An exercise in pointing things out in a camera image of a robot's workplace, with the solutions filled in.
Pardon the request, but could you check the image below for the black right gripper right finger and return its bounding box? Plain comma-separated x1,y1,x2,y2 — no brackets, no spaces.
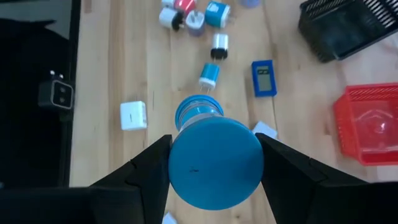
255,133,371,224

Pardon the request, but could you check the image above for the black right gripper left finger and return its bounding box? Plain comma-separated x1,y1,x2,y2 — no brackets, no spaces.
90,134,173,224

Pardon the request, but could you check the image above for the white digital timer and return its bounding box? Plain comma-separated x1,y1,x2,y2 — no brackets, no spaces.
252,121,279,140

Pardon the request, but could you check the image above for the blue digital timer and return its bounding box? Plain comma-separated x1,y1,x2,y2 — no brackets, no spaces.
251,59,278,98

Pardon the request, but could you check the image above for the blue and white wall charger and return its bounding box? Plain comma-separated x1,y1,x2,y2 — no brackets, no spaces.
204,1,233,29
198,62,221,93

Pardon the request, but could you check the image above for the white wall charger black end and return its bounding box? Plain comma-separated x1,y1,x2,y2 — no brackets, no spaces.
158,6,185,32
210,33,230,62

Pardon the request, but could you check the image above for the purple sand hourglass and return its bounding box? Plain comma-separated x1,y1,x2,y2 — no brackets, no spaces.
240,0,261,9

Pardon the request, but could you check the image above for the flat white power adapter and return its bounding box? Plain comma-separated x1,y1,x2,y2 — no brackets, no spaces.
161,212,178,224

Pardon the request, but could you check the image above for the red plastic basket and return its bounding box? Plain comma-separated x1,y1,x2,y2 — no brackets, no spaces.
333,82,398,167

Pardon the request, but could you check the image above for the black plastic basket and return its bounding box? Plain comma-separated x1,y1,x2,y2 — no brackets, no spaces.
297,0,398,63

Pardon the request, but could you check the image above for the white cube wall charger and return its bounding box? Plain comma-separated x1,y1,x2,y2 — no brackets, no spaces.
119,100,148,131

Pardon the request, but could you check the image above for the small black camera box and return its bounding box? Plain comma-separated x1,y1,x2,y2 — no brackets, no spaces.
37,70,75,111

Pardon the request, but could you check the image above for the pink wall charger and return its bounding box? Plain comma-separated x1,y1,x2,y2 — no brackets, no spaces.
174,0,197,16

